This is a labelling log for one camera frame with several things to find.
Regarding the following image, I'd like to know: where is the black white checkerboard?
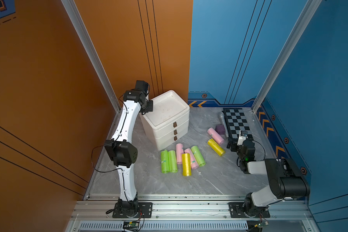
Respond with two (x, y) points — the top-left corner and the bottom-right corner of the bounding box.
(222, 108), (251, 140)

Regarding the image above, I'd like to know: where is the grey microphone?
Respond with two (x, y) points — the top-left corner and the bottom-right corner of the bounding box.
(218, 112), (229, 138)

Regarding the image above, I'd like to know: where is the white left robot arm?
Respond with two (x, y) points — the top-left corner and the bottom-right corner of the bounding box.
(104, 87), (153, 218)

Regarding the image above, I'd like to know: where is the yellow trash bag roll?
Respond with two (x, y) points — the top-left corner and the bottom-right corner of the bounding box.
(207, 139), (225, 157)
(182, 153), (191, 177)

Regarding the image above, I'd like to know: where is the white three-drawer storage box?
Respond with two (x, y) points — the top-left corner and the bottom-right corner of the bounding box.
(140, 90), (190, 150)

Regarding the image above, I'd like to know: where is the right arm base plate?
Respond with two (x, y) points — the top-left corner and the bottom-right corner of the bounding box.
(228, 202), (270, 218)

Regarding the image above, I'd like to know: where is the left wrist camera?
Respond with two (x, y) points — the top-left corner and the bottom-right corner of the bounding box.
(134, 80), (150, 96)

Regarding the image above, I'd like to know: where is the green circuit board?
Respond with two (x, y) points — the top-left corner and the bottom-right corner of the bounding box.
(122, 221), (140, 232)
(254, 221), (269, 230)

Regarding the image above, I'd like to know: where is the purple cube block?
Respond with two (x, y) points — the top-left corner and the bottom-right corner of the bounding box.
(215, 124), (226, 135)

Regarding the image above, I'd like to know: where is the pink trash bag roll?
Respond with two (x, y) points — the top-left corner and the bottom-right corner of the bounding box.
(184, 148), (199, 170)
(176, 143), (184, 164)
(207, 128), (225, 145)

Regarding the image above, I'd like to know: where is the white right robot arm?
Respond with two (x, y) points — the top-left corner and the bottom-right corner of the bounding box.
(229, 139), (310, 218)

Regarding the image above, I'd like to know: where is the green trash bag roll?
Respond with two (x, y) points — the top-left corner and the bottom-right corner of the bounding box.
(160, 150), (170, 174)
(168, 150), (178, 173)
(191, 146), (206, 167)

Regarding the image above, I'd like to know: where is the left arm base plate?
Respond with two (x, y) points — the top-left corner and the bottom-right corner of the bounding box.
(111, 202), (153, 219)

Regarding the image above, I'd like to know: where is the left green circuit board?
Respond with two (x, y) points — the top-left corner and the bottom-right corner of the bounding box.
(122, 221), (140, 232)

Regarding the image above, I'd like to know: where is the aluminium front rail frame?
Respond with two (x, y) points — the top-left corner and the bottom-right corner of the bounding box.
(66, 194), (320, 232)

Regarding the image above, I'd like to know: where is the right green circuit board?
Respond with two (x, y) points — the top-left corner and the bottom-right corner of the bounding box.
(254, 221), (269, 230)

